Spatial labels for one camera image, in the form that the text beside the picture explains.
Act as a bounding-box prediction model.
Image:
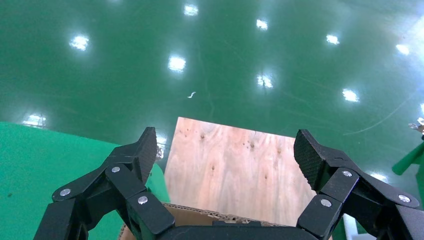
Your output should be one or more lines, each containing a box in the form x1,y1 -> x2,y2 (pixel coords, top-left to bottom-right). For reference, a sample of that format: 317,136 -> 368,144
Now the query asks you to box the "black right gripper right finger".
293,129 -> 424,240

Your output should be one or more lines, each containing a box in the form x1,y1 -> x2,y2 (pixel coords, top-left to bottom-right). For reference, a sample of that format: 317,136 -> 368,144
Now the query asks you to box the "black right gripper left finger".
33,126 -> 176,240

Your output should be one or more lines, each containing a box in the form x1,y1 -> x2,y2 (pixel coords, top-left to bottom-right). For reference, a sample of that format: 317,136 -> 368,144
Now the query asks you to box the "plain green table cloth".
391,140 -> 424,203

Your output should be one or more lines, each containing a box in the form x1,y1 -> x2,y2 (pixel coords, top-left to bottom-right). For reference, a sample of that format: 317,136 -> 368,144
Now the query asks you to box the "large open cardboard carton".
118,202 -> 301,240

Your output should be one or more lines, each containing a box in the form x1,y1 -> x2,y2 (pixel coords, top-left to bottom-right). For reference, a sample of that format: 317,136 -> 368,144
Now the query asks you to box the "light plywood board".
163,116 -> 318,228

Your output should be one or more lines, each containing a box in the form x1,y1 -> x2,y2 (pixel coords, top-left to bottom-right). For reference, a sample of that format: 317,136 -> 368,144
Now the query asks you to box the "silver binder clip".
408,117 -> 424,135

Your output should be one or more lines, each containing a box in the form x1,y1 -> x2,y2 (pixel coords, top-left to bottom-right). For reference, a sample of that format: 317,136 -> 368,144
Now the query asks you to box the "green cloth with yellow dots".
0,121 -> 171,240

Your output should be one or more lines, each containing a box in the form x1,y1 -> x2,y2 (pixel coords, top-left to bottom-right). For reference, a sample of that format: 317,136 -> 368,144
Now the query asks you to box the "white table leg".
342,213 -> 359,240

